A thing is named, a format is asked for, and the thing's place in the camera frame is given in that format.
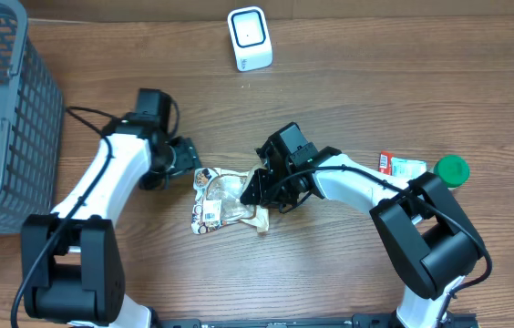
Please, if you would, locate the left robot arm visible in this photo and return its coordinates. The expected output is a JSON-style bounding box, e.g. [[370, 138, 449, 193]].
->
[[10, 88, 200, 327]]

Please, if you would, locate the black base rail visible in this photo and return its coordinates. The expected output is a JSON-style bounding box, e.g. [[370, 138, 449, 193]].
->
[[156, 313, 479, 328]]

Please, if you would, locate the teal wipes packet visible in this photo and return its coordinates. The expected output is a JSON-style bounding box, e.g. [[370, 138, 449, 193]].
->
[[391, 157, 427, 179]]

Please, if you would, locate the brown snack pouch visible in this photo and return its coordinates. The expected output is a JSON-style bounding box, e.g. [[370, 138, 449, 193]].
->
[[191, 165, 270, 234]]

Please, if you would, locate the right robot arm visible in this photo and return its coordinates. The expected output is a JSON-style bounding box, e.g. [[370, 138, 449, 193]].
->
[[240, 122, 492, 327]]

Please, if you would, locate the white barcode scanner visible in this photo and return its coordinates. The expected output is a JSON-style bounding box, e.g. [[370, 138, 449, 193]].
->
[[227, 5, 272, 72]]

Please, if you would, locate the green lid jar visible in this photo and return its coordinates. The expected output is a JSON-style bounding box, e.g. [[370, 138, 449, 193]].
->
[[432, 155, 470, 189]]

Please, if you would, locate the dark grey plastic basket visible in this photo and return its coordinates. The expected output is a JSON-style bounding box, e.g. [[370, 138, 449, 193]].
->
[[0, 0, 65, 234]]

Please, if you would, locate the red stick packet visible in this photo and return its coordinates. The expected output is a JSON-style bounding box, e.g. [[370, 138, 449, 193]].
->
[[378, 150, 393, 175]]

